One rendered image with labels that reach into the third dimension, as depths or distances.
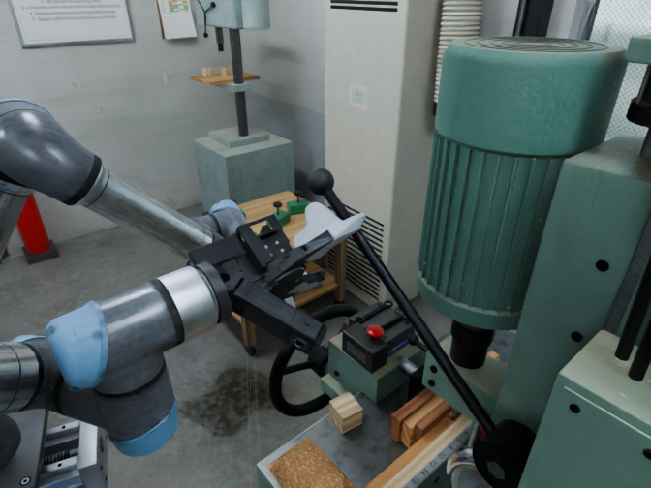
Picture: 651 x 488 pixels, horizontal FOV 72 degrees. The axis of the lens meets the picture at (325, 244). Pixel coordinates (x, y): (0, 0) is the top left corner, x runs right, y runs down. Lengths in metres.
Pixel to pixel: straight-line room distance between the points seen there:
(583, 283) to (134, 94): 3.22
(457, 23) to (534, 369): 1.55
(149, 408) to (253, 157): 2.35
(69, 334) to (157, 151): 3.16
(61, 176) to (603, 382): 0.74
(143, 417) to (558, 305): 0.44
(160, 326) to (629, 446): 0.40
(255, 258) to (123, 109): 2.98
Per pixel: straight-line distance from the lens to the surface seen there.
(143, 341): 0.48
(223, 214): 1.12
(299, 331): 0.51
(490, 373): 0.72
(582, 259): 0.49
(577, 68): 0.47
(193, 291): 0.49
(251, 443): 1.95
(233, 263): 0.54
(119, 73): 3.43
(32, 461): 1.03
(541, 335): 0.54
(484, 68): 0.47
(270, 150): 2.84
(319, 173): 0.57
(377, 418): 0.85
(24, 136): 0.83
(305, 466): 0.76
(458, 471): 0.65
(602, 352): 0.43
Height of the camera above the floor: 1.55
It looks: 30 degrees down
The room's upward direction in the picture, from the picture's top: straight up
